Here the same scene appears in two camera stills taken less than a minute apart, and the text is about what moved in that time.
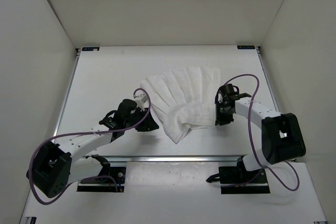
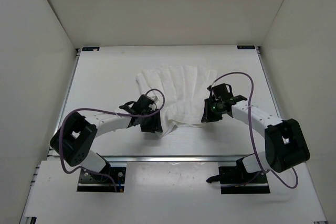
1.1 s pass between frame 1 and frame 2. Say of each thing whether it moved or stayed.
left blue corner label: stayed
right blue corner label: stayed
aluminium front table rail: stayed
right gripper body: moved
